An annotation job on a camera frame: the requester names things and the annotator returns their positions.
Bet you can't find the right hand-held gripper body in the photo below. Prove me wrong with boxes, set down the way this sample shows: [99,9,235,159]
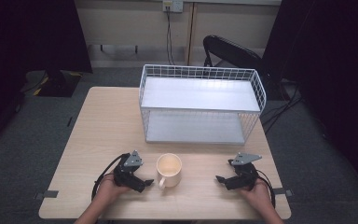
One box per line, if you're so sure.
[227,151,263,189]

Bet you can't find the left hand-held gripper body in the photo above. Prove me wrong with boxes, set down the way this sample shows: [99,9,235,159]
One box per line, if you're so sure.
[113,149,145,188]

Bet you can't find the person's left hand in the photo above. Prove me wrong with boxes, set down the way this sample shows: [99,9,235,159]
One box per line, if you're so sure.
[97,173,132,203]

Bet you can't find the person's right hand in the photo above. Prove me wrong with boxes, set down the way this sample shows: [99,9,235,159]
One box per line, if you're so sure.
[240,177,273,209]

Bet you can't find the grey tape strip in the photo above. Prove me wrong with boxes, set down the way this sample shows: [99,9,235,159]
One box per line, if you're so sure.
[272,188,294,198]
[34,189,60,201]

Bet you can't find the black stand base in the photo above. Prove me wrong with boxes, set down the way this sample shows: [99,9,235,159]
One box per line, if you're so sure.
[32,68,83,98]

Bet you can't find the black chair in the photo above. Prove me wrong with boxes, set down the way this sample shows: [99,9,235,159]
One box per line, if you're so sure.
[202,35,266,72]

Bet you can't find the black curtain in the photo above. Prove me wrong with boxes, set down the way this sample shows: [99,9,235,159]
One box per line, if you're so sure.
[261,0,358,202]

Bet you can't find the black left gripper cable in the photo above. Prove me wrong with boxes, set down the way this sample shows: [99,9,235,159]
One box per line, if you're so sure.
[90,153,124,202]

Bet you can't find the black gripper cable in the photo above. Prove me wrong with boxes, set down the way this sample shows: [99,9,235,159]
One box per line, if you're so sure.
[90,153,124,202]
[255,168,277,209]

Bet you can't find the cream cup with handle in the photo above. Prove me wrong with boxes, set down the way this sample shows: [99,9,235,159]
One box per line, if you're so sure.
[156,152,184,190]

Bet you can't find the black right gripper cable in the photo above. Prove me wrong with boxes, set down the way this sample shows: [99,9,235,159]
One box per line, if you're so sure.
[255,168,277,209]

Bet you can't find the black floor cables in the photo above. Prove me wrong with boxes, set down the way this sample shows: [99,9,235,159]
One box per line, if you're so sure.
[259,81,306,135]

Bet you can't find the white wire two-tier rack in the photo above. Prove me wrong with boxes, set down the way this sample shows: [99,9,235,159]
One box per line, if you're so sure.
[138,63,268,146]

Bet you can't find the black wall socket cable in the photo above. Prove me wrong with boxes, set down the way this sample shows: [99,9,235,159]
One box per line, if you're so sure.
[165,7,176,66]

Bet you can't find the white wall socket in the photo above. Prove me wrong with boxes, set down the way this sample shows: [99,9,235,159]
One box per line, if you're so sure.
[162,0,185,14]

